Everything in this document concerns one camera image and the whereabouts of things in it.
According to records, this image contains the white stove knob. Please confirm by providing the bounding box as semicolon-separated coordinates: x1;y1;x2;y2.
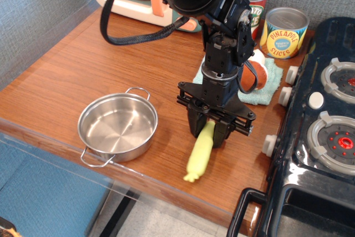
285;66;299;85
278;87;292;107
262;135;277;157

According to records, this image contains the brown toy mushroom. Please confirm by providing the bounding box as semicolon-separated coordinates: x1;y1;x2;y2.
241;49;268;92

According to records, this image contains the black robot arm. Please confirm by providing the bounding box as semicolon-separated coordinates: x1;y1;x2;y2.
162;0;256;148

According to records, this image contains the spoon with yellow handle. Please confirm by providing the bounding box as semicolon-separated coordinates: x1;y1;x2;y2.
183;120;215;183

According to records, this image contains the stainless steel pot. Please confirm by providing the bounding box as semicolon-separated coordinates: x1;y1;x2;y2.
77;87;158;168

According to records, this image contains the light blue cloth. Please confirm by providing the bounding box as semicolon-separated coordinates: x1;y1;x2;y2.
192;57;284;106

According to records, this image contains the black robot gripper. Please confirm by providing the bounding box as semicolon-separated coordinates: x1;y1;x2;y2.
177;66;256;148

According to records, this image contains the pineapple slices can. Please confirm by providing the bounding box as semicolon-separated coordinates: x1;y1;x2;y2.
260;7;310;59

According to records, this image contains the black braided cable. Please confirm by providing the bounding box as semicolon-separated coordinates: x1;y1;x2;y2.
99;0;190;46

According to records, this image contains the dark blue toy stove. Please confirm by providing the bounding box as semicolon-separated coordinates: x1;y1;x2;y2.
227;17;354;236

